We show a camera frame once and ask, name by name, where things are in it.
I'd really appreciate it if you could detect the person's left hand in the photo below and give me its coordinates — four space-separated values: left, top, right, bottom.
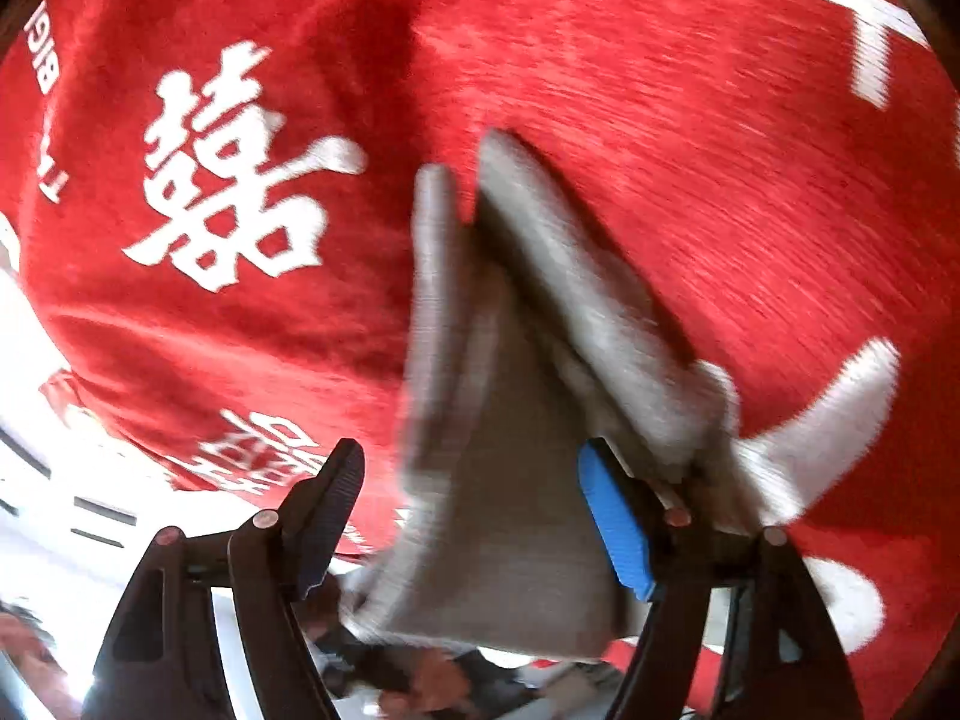
379 649 470 718

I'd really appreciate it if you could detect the red blanket with white lettering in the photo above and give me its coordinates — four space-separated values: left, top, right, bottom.
2 0 958 718

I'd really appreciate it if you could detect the grey knit garment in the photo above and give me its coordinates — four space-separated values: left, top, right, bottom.
342 130 758 660

